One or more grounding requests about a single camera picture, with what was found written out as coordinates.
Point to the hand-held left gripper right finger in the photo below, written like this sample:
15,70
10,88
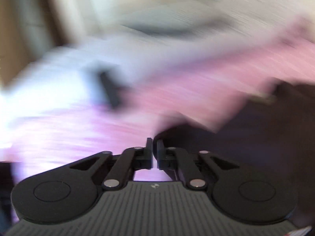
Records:
160,152

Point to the dark brown garment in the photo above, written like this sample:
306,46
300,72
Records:
246,132

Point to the pink floral blanket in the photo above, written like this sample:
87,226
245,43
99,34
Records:
196,83

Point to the grey pillow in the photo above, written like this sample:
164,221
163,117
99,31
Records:
160,28

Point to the brown wooden furniture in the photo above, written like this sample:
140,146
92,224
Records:
14,29

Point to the white striped mattress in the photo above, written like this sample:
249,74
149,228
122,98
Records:
49,78

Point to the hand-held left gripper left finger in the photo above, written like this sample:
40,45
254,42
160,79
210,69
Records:
149,152

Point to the black mattress tag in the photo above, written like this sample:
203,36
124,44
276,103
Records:
110,91

